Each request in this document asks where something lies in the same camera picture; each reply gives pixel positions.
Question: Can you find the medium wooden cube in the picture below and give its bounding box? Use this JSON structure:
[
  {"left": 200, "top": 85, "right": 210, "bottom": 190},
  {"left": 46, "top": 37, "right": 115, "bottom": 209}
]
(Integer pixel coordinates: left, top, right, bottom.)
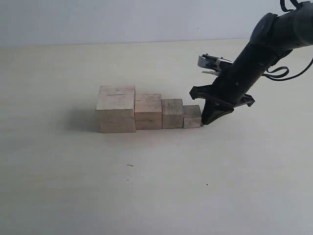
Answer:
[{"left": 161, "top": 99, "right": 184, "bottom": 129}]

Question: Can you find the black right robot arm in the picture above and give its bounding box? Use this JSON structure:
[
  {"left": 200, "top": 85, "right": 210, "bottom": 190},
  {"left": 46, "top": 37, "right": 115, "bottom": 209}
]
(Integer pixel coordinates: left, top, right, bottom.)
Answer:
[{"left": 189, "top": 0, "right": 313, "bottom": 125}]

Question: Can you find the largest wooden cube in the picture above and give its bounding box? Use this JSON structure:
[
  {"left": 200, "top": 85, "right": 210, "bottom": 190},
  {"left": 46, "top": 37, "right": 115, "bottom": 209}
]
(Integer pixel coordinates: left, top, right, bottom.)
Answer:
[{"left": 95, "top": 86, "right": 136, "bottom": 133}]

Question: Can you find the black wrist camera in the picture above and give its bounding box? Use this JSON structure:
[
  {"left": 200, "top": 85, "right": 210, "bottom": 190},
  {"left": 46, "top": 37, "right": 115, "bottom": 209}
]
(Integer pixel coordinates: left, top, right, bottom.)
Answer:
[{"left": 198, "top": 54, "right": 233, "bottom": 76}]

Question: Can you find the smallest wooden cube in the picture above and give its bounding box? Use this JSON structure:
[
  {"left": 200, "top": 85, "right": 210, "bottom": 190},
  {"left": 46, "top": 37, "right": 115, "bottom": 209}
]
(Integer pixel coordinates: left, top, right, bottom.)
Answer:
[{"left": 183, "top": 105, "right": 201, "bottom": 129}]

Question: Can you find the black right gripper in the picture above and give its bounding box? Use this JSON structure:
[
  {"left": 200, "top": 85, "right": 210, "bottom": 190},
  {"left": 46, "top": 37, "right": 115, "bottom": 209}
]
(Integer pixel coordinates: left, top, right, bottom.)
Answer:
[{"left": 189, "top": 44, "right": 279, "bottom": 125}]

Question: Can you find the tall wooden cube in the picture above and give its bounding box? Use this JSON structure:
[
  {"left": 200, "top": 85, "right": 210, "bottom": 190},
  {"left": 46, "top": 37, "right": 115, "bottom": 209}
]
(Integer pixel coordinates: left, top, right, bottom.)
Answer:
[{"left": 134, "top": 94, "right": 162, "bottom": 130}]

